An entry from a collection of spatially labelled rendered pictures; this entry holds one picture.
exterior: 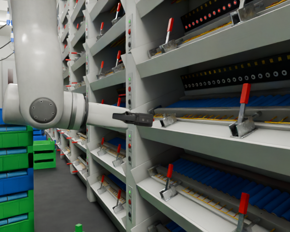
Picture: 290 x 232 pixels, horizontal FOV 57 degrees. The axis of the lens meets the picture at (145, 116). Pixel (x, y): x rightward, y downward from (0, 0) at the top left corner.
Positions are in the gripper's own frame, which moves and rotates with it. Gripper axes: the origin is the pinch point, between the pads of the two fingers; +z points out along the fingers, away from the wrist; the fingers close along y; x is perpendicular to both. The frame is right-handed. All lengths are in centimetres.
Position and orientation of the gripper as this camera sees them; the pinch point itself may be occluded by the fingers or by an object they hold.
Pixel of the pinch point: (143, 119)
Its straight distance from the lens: 68.0
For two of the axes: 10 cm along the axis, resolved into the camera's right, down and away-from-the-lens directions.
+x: 1.2, -9.9, 0.2
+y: 4.0, 0.3, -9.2
